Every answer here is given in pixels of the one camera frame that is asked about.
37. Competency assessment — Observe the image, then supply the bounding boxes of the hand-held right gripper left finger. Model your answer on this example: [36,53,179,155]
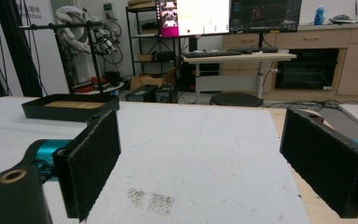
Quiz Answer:
[52,109,122,223]

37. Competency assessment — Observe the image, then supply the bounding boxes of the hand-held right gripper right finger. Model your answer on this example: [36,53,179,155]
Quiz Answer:
[279,107,358,219]

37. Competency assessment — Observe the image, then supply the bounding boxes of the grey side table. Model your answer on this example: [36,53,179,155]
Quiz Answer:
[318,103,358,139]

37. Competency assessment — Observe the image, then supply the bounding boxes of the black tray with wooden base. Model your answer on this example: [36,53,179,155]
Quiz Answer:
[21,92,120,123]

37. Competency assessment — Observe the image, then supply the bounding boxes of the black computer case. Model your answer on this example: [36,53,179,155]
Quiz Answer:
[125,84,179,105]

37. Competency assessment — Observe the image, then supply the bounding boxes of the black built-in oven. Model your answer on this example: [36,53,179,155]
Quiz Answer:
[274,48,340,91]

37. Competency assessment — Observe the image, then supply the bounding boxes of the open cardboard box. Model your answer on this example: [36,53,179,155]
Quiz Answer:
[129,67,177,91]

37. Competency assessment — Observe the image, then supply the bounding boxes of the white table mat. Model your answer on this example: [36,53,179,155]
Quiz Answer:
[0,96,312,224]

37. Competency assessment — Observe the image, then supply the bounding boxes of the round black stool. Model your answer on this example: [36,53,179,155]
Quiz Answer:
[209,92,265,108]

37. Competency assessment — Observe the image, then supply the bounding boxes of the black shelf rack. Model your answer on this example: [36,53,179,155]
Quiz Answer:
[125,5,182,77]

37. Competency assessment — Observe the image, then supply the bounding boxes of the light wooden desk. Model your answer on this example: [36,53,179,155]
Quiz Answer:
[182,51,298,105]

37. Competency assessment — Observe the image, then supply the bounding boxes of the grey object on counter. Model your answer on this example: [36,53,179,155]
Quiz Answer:
[328,14,358,25]

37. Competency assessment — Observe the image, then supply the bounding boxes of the blue bottle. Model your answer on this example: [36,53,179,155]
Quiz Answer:
[313,5,325,26]

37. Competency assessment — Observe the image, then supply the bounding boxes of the black keyboard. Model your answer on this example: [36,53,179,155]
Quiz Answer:
[182,49,243,59]

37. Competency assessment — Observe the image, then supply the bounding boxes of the monitor with dark screen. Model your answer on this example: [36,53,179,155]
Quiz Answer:
[229,0,303,35]

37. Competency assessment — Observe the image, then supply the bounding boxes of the monitor with white screen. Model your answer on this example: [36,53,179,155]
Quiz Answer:
[156,0,231,39]

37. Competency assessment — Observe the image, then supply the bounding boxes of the floor cables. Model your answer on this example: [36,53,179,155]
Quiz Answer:
[261,98,358,112]

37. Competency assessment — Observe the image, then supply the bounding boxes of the black metal stand frame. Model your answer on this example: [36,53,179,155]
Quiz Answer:
[18,20,107,95]

